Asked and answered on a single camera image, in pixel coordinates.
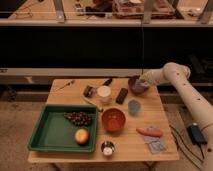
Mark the purple bowl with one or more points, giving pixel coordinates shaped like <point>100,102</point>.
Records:
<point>135,87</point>

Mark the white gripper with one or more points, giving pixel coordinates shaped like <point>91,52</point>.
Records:
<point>153,77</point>

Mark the black handled utensil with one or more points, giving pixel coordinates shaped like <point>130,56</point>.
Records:
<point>106,83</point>

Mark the black power adapter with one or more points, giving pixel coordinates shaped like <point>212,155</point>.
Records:
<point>195,134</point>

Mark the orange carrot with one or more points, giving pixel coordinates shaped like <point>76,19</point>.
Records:
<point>154,133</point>

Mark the orange bowl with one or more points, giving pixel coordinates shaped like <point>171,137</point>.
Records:
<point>113,120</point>

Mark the blue plastic cup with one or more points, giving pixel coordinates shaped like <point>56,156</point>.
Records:
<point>133,107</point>

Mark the small metal cup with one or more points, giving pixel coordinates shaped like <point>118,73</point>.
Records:
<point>107,148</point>

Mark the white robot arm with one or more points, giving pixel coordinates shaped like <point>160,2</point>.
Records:
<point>202,111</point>

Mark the wooden spoon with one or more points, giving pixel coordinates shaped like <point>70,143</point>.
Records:
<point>100,109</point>

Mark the bunch of dark grapes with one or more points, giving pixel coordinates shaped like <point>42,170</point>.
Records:
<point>78,119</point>

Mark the black brush tool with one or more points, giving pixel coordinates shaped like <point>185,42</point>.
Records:
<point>88,91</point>

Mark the black remote control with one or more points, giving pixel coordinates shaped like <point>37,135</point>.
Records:
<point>121,96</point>

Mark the green plastic tray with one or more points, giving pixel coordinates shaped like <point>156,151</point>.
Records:
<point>54,133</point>

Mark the white cup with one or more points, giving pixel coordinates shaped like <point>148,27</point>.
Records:
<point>104,93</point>

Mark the grey blue cloth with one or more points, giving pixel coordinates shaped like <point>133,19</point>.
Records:
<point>156,144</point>

